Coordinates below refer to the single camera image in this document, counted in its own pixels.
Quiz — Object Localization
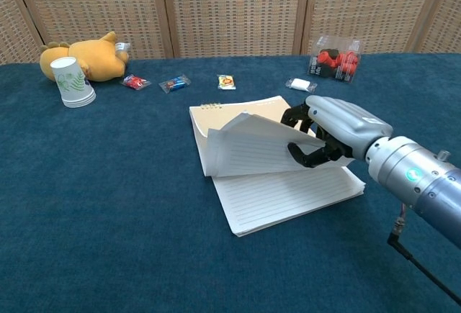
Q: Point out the blue wrapped candy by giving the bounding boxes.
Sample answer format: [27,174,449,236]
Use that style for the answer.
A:
[158,73,192,94]

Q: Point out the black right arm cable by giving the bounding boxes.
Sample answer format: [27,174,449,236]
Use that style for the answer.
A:
[387,203,461,298]

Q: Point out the yellow plush toy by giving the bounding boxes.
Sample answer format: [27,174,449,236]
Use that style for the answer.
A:
[39,31,130,83]

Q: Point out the clear box of red clips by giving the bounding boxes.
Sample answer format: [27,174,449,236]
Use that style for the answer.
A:
[308,35,362,84]

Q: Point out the white wrapped candy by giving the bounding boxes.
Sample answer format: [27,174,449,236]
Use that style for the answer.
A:
[285,77,318,94]

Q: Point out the lined paper notepad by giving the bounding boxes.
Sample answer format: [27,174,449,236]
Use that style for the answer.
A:
[189,94,367,238]

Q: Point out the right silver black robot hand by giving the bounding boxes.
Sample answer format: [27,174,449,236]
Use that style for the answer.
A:
[279,95,394,169]

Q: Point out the woven rattan folding screen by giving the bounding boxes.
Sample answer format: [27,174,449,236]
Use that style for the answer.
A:
[0,0,461,65]

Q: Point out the blue carpet table cover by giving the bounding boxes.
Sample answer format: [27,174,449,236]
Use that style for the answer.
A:
[0,53,461,313]

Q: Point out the red wrapped candy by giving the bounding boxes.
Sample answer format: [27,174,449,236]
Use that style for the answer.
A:
[120,73,151,91]

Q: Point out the stacked fern print paper cups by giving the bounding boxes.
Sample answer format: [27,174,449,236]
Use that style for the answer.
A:
[50,56,97,109]

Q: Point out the yellow wrapped candy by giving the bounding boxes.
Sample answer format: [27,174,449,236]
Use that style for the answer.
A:
[216,73,238,91]

